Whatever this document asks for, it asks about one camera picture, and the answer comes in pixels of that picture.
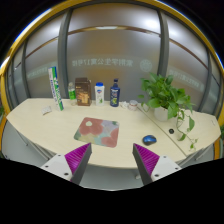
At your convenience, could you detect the white plant pot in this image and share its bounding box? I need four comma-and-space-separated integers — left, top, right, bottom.
154, 107, 168, 122

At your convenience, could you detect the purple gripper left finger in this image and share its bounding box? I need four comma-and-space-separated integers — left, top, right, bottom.
40, 142, 93, 185

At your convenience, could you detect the green plastic bottle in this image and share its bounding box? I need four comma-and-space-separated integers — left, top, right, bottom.
68, 82, 76, 106

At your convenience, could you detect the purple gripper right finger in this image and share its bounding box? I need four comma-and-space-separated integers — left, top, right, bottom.
132, 143, 183, 186

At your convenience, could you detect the brown carton box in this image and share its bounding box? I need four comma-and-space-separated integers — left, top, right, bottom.
75, 78, 91, 106

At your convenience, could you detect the small white jar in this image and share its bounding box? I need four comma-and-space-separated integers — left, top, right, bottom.
128, 100, 138, 111

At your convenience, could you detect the small white packet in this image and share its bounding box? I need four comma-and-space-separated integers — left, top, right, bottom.
41, 106, 52, 115

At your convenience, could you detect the green white shuttlecock tube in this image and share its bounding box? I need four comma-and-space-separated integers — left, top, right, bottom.
48, 67, 64, 111

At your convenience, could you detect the dark blue shampoo bottle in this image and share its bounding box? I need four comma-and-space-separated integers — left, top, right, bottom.
110, 79, 120, 107

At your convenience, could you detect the crumpled white tissue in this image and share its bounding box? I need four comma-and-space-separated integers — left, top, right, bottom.
120, 101, 129, 109

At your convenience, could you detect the blue computer mouse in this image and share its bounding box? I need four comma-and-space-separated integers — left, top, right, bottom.
142, 135, 157, 146

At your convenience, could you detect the green potted plant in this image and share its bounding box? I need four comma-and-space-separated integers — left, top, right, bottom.
139, 73, 198, 150

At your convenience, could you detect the white lotion bottle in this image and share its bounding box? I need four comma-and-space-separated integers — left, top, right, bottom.
95, 82, 105, 106

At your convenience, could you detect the floral mouse pad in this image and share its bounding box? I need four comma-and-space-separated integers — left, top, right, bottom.
74, 117, 119, 148

